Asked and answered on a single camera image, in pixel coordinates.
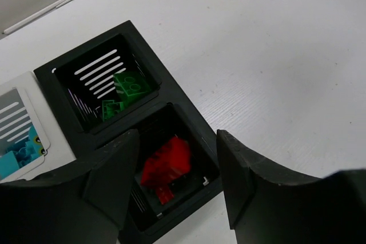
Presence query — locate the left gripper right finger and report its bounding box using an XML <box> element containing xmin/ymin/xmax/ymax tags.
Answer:
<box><xmin>216</xmin><ymin>130</ymin><xmax>365</xmax><ymax>243</ymax></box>

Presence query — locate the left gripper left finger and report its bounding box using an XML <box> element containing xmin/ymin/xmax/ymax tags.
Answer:
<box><xmin>1</xmin><ymin>130</ymin><xmax>140</xmax><ymax>243</ymax></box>

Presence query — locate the small red lego brick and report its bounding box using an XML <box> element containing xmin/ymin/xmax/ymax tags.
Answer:
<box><xmin>155</xmin><ymin>185</ymin><xmax>174</xmax><ymax>205</ymax></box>

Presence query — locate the teal lego brick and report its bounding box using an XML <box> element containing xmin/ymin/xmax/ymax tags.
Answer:
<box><xmin>1</xmin><ymin>126</ymin><xmax>47</xmax><ymax>182</ymax></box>

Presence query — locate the red rectangular lego brick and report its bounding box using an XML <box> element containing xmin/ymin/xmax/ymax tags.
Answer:
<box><xmin>140</xmin><ymin>137</ymin><xmax>191</xmax><ymax>189</ymax></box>

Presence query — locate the green sloped lego brick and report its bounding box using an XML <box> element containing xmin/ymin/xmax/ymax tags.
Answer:
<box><xmin>102</xmin><ymin>100</ymin><xmax>124</xmax><ymax>121</ymax></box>

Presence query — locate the green square lego brick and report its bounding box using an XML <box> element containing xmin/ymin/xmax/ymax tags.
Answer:
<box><xmin>113</xmin><ymin>71</ymin><xmax>151</xmax><ymax>106</ymax></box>

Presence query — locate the white two-bin container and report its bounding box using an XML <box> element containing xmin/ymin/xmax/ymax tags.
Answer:
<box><xmin>1</xmin><ymin>72</ymin><xmax>76</xmax><ymax>183</ymax></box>

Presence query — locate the black two-bin container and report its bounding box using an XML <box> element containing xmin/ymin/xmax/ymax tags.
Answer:
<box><xmin>34</xmin><ymin>21</ymin><xmax>222</xmax><ymax>243</ymax></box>

